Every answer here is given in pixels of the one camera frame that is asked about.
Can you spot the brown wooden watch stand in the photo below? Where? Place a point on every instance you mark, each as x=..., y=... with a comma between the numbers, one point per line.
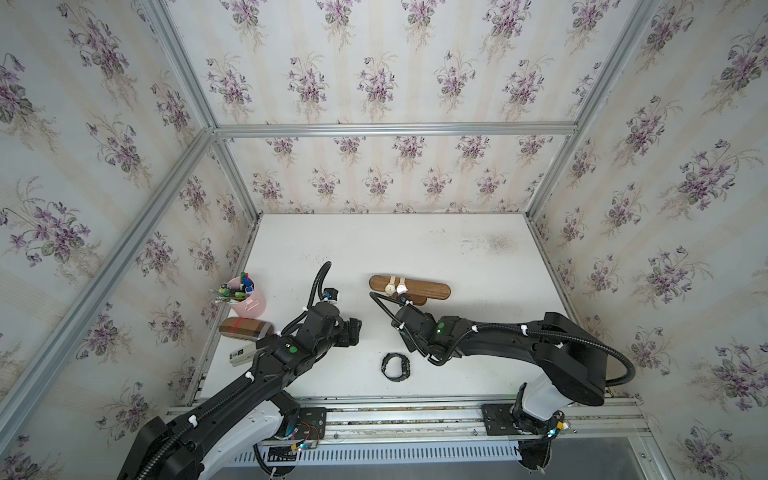
x=419, y=291

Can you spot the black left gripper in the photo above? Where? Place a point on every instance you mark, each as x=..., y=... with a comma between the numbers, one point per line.
x=349, y=332

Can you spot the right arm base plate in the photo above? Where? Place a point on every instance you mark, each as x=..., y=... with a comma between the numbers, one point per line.
x=502, y=419

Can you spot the black round bracelet watch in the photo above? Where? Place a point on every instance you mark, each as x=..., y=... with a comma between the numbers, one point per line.
x=395, y=367

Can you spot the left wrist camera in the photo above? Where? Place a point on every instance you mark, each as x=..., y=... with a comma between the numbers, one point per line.
x=330, y=295

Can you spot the brown plaid case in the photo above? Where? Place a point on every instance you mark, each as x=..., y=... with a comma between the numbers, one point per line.
x=247, y=329

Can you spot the aluminium mounting rail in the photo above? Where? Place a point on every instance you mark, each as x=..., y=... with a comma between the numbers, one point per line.
x=456, y=418

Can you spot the pink pen cup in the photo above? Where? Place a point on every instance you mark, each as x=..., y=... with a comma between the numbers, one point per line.
x=241, y=295

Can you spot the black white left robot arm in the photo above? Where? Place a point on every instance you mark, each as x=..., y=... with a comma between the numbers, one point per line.
x=202, y=441

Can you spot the slotted white cable duct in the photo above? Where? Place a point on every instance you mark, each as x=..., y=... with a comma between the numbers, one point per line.
x=381, y=454

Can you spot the beige band smartwatch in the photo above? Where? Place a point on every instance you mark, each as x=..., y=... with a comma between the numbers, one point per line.
x=401, y=287

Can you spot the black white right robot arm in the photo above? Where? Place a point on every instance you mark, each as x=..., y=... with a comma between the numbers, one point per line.
x=573, y=363

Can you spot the white grey stapler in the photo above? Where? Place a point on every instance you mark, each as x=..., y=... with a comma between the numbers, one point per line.
x=244, y=354

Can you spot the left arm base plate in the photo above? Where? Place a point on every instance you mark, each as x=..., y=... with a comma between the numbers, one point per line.
x=304, y=424

